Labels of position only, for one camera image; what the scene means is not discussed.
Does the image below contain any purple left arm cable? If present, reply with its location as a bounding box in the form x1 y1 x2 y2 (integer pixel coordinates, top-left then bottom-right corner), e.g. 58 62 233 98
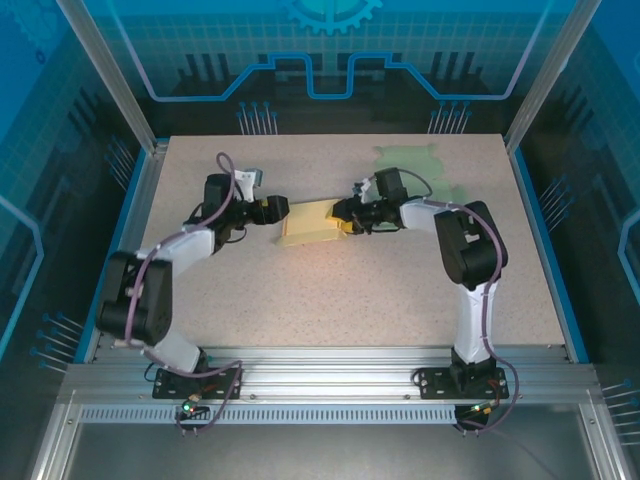
124 152 246 437

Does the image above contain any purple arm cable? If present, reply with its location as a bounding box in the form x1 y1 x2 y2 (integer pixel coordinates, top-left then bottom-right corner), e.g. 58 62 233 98
399 168 519 437
124 152 246 437

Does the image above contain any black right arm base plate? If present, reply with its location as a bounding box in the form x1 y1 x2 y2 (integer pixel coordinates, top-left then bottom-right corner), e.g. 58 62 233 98
417 366 510 400

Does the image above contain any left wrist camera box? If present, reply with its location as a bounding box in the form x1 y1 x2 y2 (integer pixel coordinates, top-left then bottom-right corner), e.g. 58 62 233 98
233 167 266 201

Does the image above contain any aluminium corner post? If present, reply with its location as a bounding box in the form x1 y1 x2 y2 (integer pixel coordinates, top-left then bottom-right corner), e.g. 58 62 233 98
503 0 604 154
54 0 169 156

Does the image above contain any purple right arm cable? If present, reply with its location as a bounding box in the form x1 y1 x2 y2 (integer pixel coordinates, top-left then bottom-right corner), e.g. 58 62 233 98
399 168 519 437

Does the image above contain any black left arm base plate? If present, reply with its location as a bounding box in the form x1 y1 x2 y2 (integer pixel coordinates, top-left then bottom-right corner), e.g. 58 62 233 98
152 367 244 400

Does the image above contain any blue side panel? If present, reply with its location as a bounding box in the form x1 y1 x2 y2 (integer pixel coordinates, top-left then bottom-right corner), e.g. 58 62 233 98
73 148 151 365
508 147 591 365

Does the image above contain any small adapter board with LED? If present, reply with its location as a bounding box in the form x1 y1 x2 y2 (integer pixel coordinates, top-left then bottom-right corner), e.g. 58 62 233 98
179 393 209 419
457 399 501 419

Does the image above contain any aluminium frame rail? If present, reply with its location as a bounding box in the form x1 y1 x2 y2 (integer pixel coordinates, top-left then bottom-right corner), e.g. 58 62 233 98
59 347 601 406

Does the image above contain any green paper box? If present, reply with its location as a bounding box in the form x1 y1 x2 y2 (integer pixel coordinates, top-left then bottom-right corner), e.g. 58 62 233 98
372 143 469 234

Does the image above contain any slotted grey cable duct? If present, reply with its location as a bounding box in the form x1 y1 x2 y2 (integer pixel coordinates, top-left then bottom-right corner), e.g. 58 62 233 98
78 405 459 425

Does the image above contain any yellow paper box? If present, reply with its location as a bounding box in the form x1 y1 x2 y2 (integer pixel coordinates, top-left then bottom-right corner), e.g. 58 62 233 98
272 197 351 247

